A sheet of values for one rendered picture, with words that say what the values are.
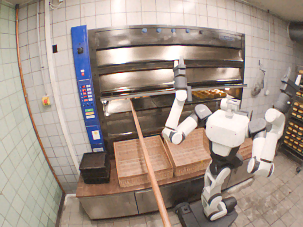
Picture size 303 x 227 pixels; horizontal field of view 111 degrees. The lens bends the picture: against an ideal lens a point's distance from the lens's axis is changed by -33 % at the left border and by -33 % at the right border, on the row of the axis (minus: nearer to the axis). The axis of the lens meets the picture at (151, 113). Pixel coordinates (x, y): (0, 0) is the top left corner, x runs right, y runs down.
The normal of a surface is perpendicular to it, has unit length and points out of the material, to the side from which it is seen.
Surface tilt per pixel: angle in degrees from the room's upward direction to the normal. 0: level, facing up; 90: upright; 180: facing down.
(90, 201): 90
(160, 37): 90
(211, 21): 90
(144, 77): 70
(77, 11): 90
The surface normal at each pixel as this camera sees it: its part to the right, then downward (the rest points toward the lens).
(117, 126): 0.19, 0.01
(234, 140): -0.69, 0.30
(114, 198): 0.23, 0.35
